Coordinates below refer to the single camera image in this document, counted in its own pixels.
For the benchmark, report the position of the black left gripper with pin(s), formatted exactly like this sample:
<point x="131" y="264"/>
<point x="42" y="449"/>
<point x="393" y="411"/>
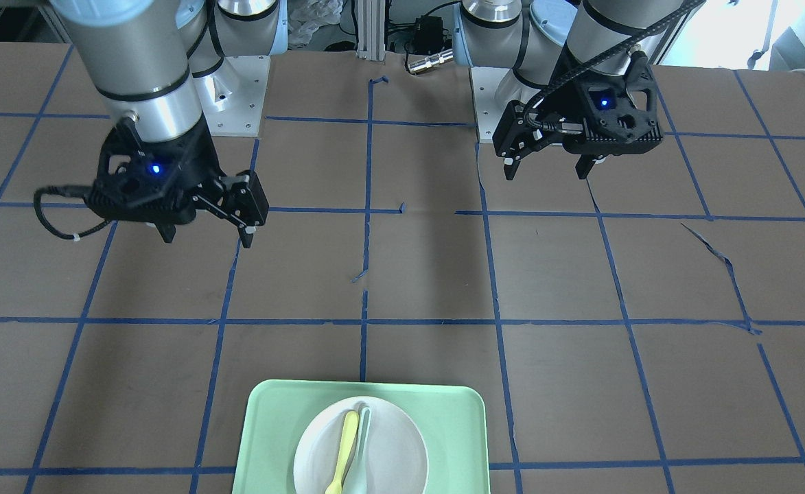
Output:
<point x="571" y="103"/>

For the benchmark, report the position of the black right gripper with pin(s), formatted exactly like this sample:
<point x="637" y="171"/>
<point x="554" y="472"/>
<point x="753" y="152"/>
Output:
<point x="201" y="162"/>

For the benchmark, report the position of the yellow plastic fork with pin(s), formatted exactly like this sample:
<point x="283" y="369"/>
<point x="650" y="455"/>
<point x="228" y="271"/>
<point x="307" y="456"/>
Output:
<point x="346" y="446"/>

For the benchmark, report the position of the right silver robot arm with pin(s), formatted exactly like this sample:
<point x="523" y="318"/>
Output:
<point x="173" y="75"/>

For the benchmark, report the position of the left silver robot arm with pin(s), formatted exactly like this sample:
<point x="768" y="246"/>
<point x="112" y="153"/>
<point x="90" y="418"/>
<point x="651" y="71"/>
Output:
<point x="529" y="36"/>

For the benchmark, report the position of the silver cylinder connector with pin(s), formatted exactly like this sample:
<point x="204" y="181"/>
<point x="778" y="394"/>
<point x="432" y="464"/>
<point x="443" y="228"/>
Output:
<point x="430" y="62"/>

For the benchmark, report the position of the mint green tray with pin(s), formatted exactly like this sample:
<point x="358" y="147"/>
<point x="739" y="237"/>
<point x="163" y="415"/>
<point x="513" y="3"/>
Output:
<point x="451" y="419"/>

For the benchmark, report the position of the pale green plastic spoon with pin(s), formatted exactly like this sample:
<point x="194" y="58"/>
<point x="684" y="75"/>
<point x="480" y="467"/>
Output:
<point x="356" y="478"/>

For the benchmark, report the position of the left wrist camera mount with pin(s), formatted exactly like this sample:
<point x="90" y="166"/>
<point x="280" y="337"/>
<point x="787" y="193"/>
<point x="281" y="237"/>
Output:
<point x="618" y="113"/>

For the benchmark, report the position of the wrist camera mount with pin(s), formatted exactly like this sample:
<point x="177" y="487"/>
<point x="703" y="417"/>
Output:
<point x="618" y="113"/>
<point x="118" y="189"/>

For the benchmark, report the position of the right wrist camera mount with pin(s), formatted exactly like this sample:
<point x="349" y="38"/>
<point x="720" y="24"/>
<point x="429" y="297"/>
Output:
<point x="118" y="189"/>

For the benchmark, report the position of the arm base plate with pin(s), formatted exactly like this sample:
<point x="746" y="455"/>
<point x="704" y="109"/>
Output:
<point x="492" y="89"/>
<point x="233" y="96"/>

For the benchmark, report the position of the aluminium frame post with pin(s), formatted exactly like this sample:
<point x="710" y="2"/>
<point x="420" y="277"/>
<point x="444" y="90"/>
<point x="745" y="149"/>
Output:
<point x="370" y="29"/>

